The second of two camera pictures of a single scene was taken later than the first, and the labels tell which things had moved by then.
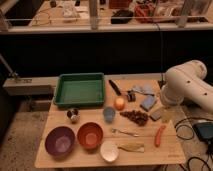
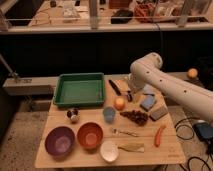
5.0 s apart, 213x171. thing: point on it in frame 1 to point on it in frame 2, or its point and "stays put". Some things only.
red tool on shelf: x=144 y=13 stays put
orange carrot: x=158 y=136 stays put
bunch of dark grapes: x=136 y=116 stays put
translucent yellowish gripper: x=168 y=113 to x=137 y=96
